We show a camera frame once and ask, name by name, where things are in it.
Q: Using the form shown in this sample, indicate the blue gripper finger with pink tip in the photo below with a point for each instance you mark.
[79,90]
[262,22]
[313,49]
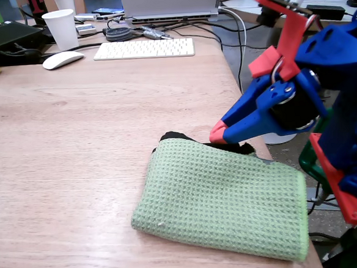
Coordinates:
[251,125]
[244,106]

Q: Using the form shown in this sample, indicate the green waffle cloth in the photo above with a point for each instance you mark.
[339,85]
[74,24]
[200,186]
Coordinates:
[216,198]

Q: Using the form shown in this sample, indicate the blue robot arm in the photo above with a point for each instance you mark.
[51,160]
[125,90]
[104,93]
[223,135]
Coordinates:
[338,52]

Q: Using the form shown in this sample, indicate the grey floor plate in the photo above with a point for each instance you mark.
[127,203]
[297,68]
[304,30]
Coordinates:
[324,205]

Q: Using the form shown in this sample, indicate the black power adapter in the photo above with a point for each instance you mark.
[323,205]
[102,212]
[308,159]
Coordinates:
[326,12]

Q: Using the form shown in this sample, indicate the white keyboard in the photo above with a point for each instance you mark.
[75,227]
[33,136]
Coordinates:
[143,49]

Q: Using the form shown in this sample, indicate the round black disc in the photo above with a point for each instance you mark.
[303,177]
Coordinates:
[119,34]

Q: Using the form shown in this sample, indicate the blue smartphone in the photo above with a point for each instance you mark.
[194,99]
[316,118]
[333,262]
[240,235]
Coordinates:
[105,11]

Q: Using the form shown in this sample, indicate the small silver box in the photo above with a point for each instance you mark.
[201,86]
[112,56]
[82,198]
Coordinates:
[85,29]

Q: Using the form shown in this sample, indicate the white flat hub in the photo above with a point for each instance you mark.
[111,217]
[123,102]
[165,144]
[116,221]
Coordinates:
[86,16]

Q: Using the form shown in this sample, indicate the white computer mouse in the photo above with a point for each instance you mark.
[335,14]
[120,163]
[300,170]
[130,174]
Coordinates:
[63,59]

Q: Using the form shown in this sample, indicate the white paper cup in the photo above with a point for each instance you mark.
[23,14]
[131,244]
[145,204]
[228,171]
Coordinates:
[65,2]
[62,31]

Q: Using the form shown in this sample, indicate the black bottle, red letter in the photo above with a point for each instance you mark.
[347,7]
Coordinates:
[36,9]

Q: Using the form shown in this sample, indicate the black box device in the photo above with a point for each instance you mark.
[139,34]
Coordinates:
[9,35]

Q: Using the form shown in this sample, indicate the red wrist camera mount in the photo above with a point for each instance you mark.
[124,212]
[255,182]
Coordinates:
[291,37]

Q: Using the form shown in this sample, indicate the white round pedestal table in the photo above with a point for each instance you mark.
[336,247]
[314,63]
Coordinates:
[240,4]

